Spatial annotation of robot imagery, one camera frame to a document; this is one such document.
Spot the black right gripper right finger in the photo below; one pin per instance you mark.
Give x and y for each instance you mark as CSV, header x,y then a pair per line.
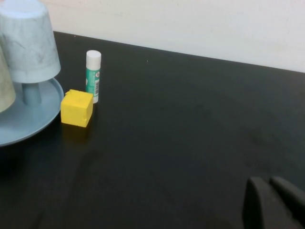
x,y
293,198

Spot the green white glue stick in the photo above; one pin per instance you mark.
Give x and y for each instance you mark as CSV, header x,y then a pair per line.
x,y
93,76

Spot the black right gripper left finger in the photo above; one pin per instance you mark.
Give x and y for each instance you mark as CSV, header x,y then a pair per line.
x,y
262,210

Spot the blue marbled cup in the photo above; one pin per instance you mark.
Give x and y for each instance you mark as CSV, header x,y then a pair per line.
x,y
28,43

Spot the blue cup stand tray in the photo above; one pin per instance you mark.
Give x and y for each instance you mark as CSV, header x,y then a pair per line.
x,y
31,119

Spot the yellow cube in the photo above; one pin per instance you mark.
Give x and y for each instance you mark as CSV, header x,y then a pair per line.
x,y
75,109

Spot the green marbled cup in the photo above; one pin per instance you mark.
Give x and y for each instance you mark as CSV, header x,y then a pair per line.
x,y
6,86

